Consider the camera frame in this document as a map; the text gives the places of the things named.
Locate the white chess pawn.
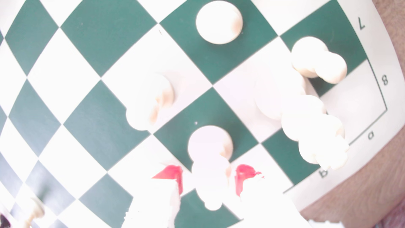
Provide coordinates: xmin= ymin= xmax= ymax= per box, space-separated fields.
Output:
xmin=290 ymin=36 xmax=348 ymax=85
xmin=126 ymin=73 xmax=175 ymax=131
xmin=196 ymin=1 xmax=243 ymax=45
xmin=22 ymin=197 xmax=45 ymax=227
xmin=188 ymin=125 xmax=235 ymax=211

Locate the green white chess mat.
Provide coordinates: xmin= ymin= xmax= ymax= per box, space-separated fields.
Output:
xmin=0 ymin=0 xmax=405 ymax=228

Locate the white chess king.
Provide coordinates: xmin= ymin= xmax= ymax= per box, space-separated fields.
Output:
xmin=255 ymin=68 xmax=350 ymax=171

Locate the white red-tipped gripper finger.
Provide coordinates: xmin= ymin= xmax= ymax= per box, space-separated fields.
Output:
xmin=235 ymin=164 xmax=312 ymax=228
xmin=122 ymin=165 xmax=184 ymax=228

